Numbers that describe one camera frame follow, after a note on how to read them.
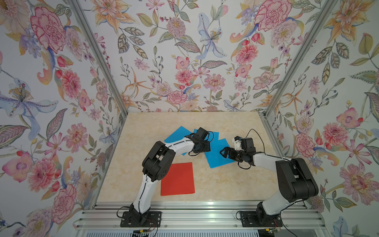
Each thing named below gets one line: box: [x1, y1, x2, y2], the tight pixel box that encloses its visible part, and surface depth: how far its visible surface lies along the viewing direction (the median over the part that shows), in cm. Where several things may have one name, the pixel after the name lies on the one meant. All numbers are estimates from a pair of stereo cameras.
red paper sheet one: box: [160, 162, 195, 197], surface depth 88 cm
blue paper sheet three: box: [204, 138, 236, 169], surface depth 97 cm
